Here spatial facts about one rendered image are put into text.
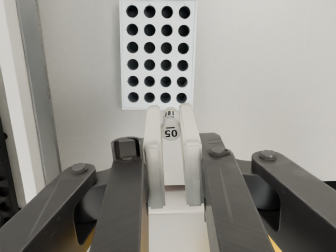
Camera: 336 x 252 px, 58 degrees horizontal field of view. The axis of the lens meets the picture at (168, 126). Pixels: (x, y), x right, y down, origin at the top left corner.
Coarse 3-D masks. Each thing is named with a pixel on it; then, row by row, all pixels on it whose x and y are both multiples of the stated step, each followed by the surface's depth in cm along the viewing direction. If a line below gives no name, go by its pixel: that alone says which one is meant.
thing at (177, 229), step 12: (156, 216) 40; (168, 216) 40; (180, 216) 40; (192, 216) 40; (156, 228) 37; (168, 228) 37; (180, 228) 37; (192, 228) 37; (204, 228) 37; (156, 240) 35; (168, 240) 35; (180, 240) 35; (192, 240) 35; (204, 240) 35
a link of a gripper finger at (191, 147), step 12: (180, 108) 18; (180, 120) 16; (192, 120) 15; (180, 132) 18; (192, 132) 14; (192, 144) 12; (192, 156) 12; (192, 168) 13; (192, 180) 13; (192, 192) 13; (192, 204) 13
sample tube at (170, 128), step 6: (168, 108) 22; (174, 108) 22; (168, 114) 21; (174, 114) 21; (168, 120) 19; (174, 120) 19; (162, 126) 19; (168, 126) 18; (174, 126) 18; (162, 132) 19; (168, 132) 19; (174, 132) 19; (168, 138) 19; (174, 138) 19
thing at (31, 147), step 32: (0, 0) 23; (32, 0) 28; (0, 32) 24; (32, 32) 28; (0, 64) 25; (32, 64) 28; (0, 96) 31; (32, 96) 28; (32, 128) 28; (32, 160) 28; (32, 192) 28
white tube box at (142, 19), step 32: (128, 0) 32; (160, 0) 32; (192, 0) 32; (128, 32) 35; (160, 32) 34; (192, 32) 34; (128, 64) 36; (160, 64) 36; (192, 64) 34; (128, 96) 37; (160, 96) 38; (192, 96) 36
